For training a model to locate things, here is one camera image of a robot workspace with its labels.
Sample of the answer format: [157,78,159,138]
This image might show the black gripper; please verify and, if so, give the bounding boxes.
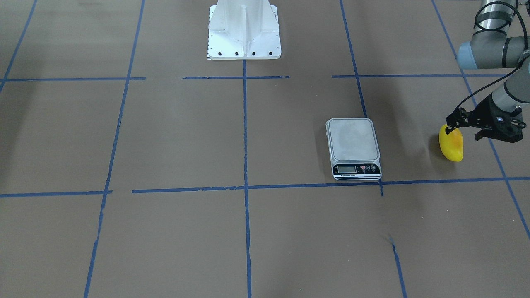
[444,94,525,143]

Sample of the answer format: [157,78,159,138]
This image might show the yellow mango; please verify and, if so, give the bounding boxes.
[438,124,464,162]

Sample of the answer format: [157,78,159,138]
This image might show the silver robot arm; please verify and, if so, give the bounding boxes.
[442,0,529,143]

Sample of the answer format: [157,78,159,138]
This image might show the digital kitchen scale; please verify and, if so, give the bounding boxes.
[325,118,382,181]

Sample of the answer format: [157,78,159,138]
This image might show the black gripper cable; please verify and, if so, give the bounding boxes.
[453,0,530,120]

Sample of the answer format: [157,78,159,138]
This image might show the white column pedestal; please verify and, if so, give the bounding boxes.
[207,0,282,60]

